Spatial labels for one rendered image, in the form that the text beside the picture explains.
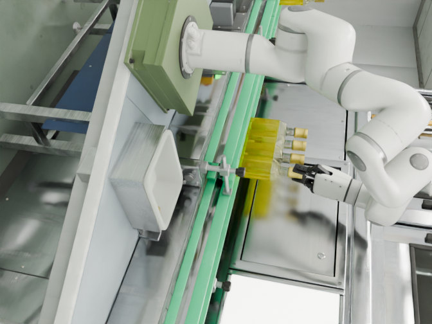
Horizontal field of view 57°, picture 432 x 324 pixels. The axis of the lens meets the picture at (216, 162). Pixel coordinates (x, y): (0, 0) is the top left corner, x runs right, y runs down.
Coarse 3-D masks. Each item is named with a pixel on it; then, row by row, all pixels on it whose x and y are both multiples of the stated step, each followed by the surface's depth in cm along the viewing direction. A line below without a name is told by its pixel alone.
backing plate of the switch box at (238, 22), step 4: (236, 16) 156; (240, 16) 156; (244, 16) 155; (236, 20) 154; (240, 20) 154; (236, 24) 152; (240, 24) 152; (220, 28) 152; (224, 28) 151; (228, 28) 151; (232, 28) 151; (236, 28) 151; (240, 28) 150
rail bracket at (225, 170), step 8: (224, 160) 106; (200, 168) 110; (208, 168) 110; (216, 168) 109; (224, 168) 108; (232, 168) 109; (240, 168) 108; (224, 176) 111; (240, 176) 108; (224, 184) 115; (224, 192) 117
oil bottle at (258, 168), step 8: (240, 160) 127; (248, 160) 127; (256, 160) 126; (264, 160) 126; (272, 160) 126; (248, 168) 125; (256, 168) 125; (264, 168) 124; (272, 168) 124; (280, 168) 125; (248, 176) 128; (256, 176) 127; (264, 176) 126; (272, 176) 125
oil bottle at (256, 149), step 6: (246, 144) 131; (252, 144) 131; (258, 144) 131; (264, 144) 130; (246, 150) 129; (252, 150) 129; (258, 150) 129; (264, 150) 129; (270, 150) 128; (276, 150) 128; (282, 150) 130; (258, 156) 128; (264, 156) 128; (270, 156) 127; (276, 156) 127; (282, 156) 128
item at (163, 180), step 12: (168, 132) 95; (168, 144) 100; (156, 156) 90; (168, 156) 104; (156, 168) 109; (168, 168) 108; (180, 168) 108; (144, 180) 88; (156, 180) 111; (168, 180) 111; (180, 180) 111; (156, 192) 109; (168, 192) 109; (156, 204) 93; (168, 204) 107; (156, 216) 96; (168, 216) 105
